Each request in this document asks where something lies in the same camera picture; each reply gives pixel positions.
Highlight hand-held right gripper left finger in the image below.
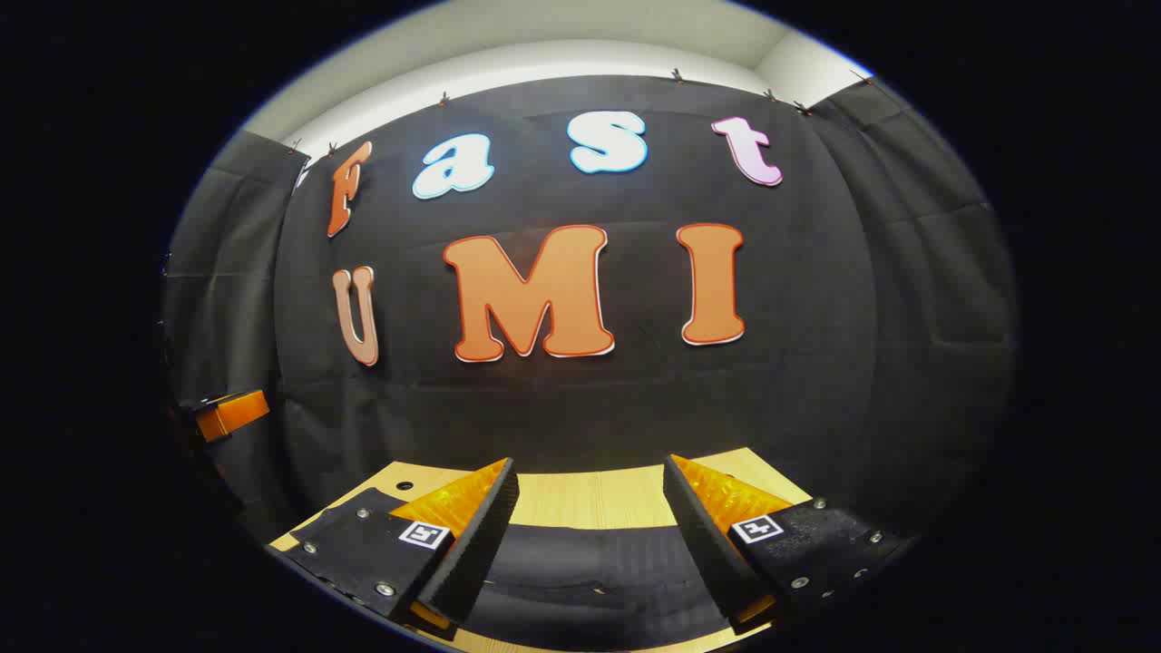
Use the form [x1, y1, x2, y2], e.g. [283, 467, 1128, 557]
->
[266, 457, 521, 640]

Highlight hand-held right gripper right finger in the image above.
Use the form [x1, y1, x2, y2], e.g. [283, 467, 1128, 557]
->
[662, 453, 917, 636]

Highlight dark grey jeans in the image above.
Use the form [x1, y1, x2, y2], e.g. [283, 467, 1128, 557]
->
[290, 488, 736, 649]

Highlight black backdrop cloth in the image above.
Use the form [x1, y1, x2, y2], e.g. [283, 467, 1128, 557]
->
[161, 74, 1017, 545]

